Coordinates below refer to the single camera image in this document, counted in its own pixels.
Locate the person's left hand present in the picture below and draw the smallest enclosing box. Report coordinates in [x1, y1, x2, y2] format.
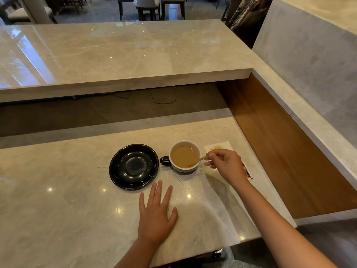
[139, 180, 179, 247]

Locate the person's right hand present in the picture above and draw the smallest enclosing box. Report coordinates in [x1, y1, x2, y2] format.
[204, 149, 249, 189]

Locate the person's right forearm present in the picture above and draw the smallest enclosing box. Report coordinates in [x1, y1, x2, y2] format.
[231, 178, 338, 268]

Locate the person's left forearm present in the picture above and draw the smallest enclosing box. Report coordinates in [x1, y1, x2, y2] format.
[114, 237, 168, 268]

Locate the white paper napkin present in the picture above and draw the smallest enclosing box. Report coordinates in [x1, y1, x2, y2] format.
[204, 141, 234, 154]

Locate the light brown coffee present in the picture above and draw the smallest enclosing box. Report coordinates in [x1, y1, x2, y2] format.
[171, 145, 198, 168]

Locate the black cup with white inside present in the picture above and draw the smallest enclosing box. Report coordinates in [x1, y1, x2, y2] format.
[160, 140, 202, 175]

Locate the black saucer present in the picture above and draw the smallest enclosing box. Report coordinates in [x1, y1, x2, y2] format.
[109, 144, 160, 191]

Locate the small printed sachet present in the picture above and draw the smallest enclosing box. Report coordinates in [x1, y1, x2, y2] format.
[242, 161, 254, 181]

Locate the dark display stand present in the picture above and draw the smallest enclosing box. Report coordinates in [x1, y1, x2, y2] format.
[225, 0, 275, 50]

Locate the dark chair with white seat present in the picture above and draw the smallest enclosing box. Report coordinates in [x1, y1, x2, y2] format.
[116, 0, 135, 21]
[0, 6, 58, 25]
[161, 0, 186, 20]
[135, 0, 161, 21]

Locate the white pillar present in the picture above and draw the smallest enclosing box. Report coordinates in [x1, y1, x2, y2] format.
[21, 0, 55, 24]

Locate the black cable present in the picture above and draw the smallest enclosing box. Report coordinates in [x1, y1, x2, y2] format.
[111, 89, 178, 105]

